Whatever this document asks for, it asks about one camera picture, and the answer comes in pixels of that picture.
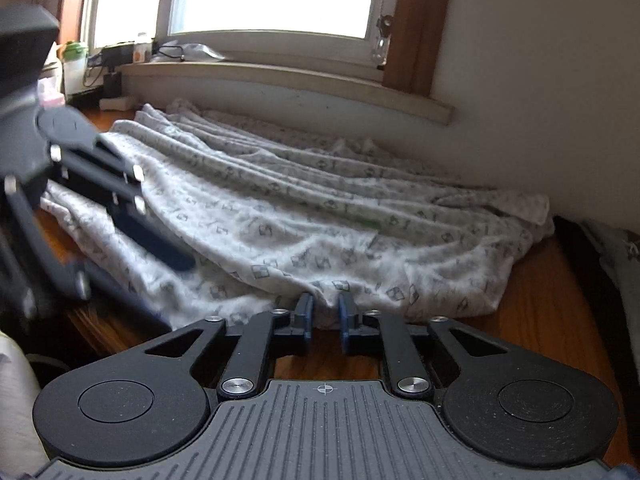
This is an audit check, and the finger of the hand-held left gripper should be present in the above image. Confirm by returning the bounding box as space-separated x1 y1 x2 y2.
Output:
49 139 197 273
0 179 172 337

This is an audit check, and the orange white bottle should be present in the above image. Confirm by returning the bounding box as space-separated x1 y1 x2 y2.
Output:
132 32 154 64

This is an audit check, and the grey patterned hooded robe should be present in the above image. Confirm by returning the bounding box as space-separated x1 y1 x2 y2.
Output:
40 98 557 332

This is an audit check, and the wooden window frame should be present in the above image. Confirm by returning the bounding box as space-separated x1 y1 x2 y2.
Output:
381 0 457 97

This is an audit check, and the white cloth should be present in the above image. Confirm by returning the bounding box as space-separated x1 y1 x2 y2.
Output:
0 329 42 477

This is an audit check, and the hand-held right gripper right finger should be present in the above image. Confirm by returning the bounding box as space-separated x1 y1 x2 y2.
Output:
337 292 507 402

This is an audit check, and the beige window sill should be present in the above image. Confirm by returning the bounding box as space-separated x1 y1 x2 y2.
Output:
119 56 454 127

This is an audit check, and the clear plastic bag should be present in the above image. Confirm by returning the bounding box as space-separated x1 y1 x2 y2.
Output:
155 40 227 64

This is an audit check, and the black folded garment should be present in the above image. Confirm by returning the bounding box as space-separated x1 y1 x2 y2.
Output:
551 214 640 407

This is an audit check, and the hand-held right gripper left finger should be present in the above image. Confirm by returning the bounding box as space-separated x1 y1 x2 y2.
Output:
145 294 316 402

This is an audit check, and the grey printed t-shirt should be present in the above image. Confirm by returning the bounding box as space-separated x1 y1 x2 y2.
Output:
581 219 640 292

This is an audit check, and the pink tissue box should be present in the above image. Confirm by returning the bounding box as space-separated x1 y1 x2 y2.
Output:
36 76 67 109

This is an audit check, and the green lid bottle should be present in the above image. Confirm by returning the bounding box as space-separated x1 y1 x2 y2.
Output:
60 39 91 97

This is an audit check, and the window handle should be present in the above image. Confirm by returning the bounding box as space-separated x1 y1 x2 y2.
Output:
369 14 394 69

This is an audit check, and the black device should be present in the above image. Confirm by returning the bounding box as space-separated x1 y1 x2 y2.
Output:
87 43 136 69

